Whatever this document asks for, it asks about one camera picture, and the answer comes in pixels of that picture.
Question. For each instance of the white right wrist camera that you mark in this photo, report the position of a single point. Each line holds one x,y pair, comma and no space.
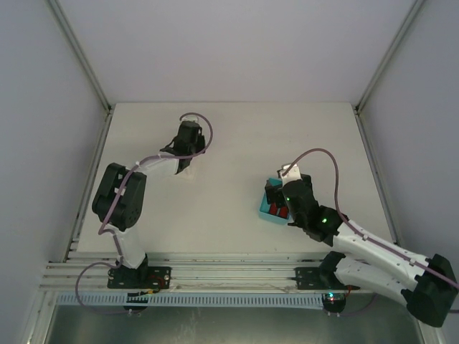
289,172

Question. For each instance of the right aluminium frame post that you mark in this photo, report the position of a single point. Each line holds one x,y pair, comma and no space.
388,56

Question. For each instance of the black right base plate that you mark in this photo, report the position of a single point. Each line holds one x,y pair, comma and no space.
313,278

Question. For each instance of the red large spring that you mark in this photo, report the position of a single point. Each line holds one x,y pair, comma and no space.
283,212
273,210

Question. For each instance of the left aluminium frame post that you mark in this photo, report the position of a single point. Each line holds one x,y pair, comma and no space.
70,36

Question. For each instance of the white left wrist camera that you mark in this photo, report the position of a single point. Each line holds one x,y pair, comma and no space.
189,117

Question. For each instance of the aluminium frame post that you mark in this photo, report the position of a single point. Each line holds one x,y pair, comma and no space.
70,36
388,56

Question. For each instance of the aluminium mounting rail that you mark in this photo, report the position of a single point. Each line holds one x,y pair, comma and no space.
196,265

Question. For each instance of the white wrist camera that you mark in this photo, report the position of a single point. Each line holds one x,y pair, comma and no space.
189,117
289,172

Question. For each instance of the white peg base plate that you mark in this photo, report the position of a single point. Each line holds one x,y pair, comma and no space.
190,172

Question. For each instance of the light blue cable duct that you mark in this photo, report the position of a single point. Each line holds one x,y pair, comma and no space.
189,299

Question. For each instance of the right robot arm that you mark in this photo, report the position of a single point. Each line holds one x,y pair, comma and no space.
426,286

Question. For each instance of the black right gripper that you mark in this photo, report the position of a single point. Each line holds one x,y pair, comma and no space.
274,196

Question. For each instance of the teal plastic bin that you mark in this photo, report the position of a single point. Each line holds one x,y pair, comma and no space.
263,209

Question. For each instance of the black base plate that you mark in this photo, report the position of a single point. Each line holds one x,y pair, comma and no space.
155,278
313,278

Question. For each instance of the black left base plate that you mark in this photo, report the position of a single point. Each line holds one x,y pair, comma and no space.
155,278

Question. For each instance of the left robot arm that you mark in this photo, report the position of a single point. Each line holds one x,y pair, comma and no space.
118,201

